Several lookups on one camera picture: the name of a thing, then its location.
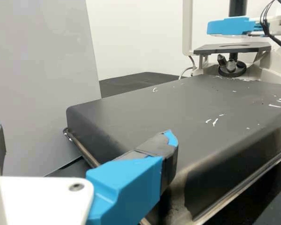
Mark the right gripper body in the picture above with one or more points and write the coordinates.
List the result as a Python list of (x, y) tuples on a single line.
[(279, 23)]

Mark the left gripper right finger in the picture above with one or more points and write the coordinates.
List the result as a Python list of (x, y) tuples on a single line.
[(126, 182)]

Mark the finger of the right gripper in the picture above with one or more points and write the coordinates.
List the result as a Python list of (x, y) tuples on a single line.
[(227, 25)]

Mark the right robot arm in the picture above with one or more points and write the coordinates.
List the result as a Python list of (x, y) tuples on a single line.
[(263, 24)]

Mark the grey panel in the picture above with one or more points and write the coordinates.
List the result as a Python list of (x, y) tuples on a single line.
[(37, 82)]

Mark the black tray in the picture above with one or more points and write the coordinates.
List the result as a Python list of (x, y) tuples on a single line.
[(178, 122)]

